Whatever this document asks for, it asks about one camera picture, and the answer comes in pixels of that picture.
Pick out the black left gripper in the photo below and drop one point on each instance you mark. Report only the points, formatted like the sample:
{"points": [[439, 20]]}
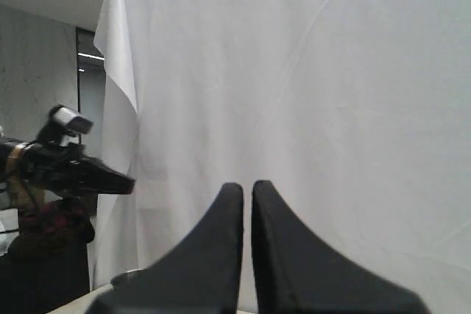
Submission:
{"points": [[65, 171]]}

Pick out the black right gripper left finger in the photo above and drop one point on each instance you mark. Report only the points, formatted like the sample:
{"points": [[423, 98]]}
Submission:
{"points": [[201, 274]]}

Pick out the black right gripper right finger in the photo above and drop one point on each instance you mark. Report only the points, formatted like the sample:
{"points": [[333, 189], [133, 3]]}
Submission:
{"points": [[295, 271]]}

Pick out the steel cup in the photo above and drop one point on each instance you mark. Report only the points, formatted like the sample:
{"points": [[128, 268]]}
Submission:
{"points": [[125, 277]]}

